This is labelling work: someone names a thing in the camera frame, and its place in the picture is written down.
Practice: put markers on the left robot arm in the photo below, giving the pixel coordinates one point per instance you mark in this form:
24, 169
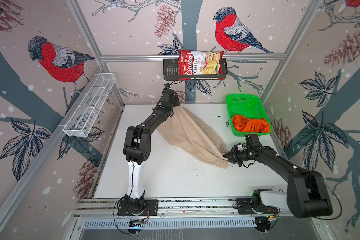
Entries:
137, 147

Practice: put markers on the white wire mesh shelf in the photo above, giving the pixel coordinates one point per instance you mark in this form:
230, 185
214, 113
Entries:
86, 113

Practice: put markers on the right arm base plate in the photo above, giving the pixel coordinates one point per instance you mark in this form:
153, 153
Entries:
247, 206

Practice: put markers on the controller board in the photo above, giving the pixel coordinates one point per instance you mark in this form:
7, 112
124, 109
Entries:
136, 226
265, 224

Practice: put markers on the beige shorts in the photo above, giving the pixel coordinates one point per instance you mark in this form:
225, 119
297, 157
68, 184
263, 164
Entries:
188, 132

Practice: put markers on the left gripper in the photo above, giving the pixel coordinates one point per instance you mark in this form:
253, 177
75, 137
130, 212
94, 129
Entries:
175, 98

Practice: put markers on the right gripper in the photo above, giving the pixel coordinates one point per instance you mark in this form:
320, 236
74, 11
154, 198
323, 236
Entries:
232, 155

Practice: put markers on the orange shorts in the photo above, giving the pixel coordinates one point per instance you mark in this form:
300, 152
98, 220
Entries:
247, 125

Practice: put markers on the black wall basket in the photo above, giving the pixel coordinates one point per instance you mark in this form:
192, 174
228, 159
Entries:
171, 72

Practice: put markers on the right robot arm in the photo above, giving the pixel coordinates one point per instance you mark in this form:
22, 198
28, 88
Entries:
306, 196

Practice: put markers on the left controller board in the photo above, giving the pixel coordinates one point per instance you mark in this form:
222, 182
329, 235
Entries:
136, 226

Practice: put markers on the green plastic basket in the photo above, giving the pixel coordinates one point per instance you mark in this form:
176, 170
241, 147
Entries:
246, 105

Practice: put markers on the aluminium mounting rail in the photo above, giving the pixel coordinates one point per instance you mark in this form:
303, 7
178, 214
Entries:
170, 208

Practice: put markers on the red cassava chips bag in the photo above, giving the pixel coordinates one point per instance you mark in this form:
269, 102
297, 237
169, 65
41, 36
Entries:
200, 63

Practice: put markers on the right controller board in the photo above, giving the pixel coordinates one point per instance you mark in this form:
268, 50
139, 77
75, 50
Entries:
265, 224

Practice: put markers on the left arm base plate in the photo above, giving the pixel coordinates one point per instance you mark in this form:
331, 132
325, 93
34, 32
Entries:
128, 207

